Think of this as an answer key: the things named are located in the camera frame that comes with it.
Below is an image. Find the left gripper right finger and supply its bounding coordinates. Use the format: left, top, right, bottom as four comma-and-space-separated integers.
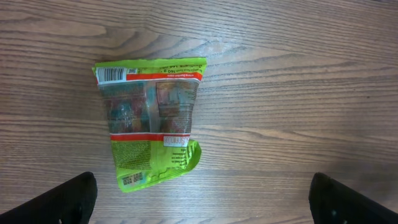
308, 172, 397, 224

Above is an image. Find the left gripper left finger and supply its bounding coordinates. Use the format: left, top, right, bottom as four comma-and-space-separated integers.
1, 172, 98, 224

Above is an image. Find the green red snack bag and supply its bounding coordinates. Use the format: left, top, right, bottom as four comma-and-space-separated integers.
92, 57, 207, 193

